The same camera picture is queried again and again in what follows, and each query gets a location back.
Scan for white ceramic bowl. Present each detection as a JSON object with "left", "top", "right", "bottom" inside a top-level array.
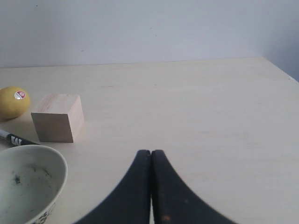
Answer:
[{"left": 0, "top": 145, "right": 68, "bottom": 224}]

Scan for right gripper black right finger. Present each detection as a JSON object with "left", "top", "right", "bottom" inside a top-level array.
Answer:
[{"left": 151, "top": 150, "right": 234, "bottom": 224}]

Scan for black marker pen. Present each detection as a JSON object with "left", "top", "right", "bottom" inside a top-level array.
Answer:
[{"left": 0, "top": 129, "right": 39, "bottom": 146}]

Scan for light wooden cube block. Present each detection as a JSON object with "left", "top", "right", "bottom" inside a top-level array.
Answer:
[{"left": 31, "top": 94, "right": 84, "bottom": 143}]

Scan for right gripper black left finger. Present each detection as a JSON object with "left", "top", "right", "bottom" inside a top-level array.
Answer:
[{"left": 77, "top": 150, "right": 151, "bottom": 224}]

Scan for yellow lemon with sticker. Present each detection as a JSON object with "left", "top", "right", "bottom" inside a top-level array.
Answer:
[{"left": 0, "top": 86, "right": 31, "bottom": 119}]

